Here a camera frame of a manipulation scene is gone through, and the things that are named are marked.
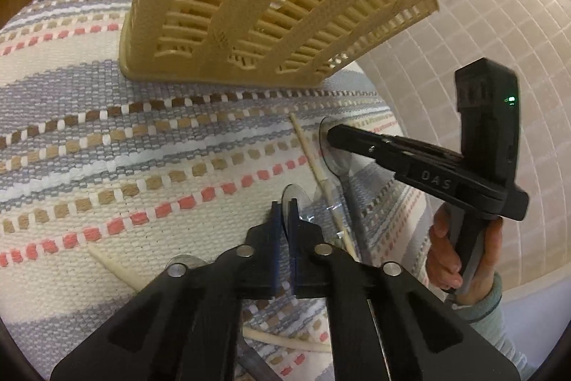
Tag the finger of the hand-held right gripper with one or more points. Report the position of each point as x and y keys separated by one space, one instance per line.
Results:
x=352 y=140

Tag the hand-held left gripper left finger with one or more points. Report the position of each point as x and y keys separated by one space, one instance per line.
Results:
x=276 y=256

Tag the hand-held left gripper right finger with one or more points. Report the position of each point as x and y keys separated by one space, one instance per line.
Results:
x=292 y=247

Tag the beige plastic utensil basket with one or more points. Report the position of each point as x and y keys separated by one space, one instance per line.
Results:
x=267 y=6

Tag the person's right forearm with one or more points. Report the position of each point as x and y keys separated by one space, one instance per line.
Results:
x=495 y=332

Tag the person's right hand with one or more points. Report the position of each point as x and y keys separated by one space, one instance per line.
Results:
x=439 y=256

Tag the striped woven tablecloth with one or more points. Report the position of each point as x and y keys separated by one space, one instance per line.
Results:
x=134 y=149

